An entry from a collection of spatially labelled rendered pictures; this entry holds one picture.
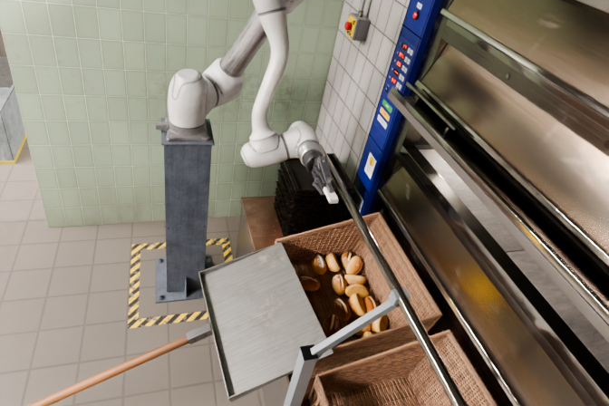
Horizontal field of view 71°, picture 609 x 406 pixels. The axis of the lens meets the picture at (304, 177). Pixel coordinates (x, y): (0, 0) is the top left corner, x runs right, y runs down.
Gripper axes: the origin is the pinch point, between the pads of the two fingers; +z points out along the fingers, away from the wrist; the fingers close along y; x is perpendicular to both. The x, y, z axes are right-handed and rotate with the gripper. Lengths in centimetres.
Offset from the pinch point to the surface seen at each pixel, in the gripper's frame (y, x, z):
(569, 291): -22, -30, 60
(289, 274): 45.5, 5.2, -6.2
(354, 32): -25, -36, -87
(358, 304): 55, -23, 5
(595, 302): -24, -30, 65
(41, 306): 120, 112, -61
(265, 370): 51, 21, 28
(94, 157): 68, 87, -120
